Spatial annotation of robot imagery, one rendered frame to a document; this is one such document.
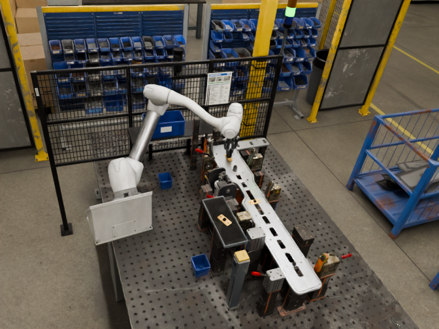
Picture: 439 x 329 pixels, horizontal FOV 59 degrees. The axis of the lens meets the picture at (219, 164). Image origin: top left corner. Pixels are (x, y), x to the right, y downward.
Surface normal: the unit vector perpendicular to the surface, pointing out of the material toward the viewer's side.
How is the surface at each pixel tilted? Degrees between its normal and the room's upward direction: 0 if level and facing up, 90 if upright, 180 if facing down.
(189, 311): 0
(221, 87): 90
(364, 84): 91
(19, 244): 0
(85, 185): 0
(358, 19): 91
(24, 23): 90
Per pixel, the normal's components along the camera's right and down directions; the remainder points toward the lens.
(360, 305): 0.10, -0.78
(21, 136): 0.28, 0.61
